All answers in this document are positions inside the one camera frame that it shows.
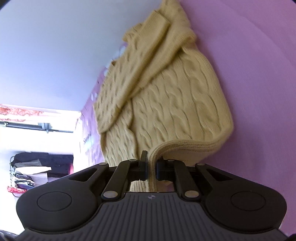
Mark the cluttered shelf with clothes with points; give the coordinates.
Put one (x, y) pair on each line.
(32, 169)

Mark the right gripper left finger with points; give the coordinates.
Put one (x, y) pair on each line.
(119, 178)

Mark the red patterned curtain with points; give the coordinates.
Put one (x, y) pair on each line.
(17, 114)

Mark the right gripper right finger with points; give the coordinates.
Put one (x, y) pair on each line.
(177, 172)

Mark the pink floral bed sheet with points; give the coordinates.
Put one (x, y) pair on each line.
(251, 45)

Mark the metal curtain rail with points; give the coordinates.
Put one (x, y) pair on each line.
(46, 127)

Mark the mustard cable-knit cardigan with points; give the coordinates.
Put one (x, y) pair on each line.
(161, 96)

